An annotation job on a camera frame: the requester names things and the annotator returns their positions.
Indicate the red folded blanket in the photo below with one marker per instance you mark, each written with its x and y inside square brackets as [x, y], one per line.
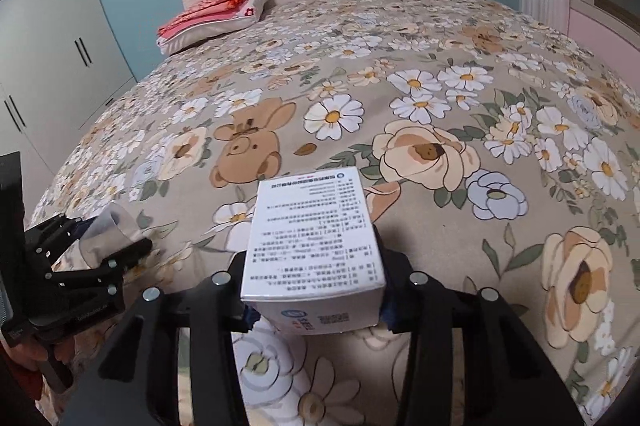
[204, 11]

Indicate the white medicine box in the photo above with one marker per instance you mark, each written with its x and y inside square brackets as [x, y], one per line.
[312, 264]

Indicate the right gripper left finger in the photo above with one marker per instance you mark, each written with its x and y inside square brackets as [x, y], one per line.
[134, 379]

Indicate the floral bed cover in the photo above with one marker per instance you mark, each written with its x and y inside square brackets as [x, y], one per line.
[493, 151]

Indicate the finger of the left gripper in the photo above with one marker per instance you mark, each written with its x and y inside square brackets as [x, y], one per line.
[51, 238]
[94, 283]

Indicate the white wardrobe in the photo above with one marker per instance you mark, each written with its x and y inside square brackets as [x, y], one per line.
[60, 68]

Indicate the clear plastic cup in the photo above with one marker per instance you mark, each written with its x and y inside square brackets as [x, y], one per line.
[114, 229]

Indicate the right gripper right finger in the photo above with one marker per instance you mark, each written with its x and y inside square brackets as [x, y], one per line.
[507, 377]

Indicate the white floral pillow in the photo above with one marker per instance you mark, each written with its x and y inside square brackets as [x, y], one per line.
[208, 30]

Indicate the person left hand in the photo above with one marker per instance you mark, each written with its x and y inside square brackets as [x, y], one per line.
[30, 354]

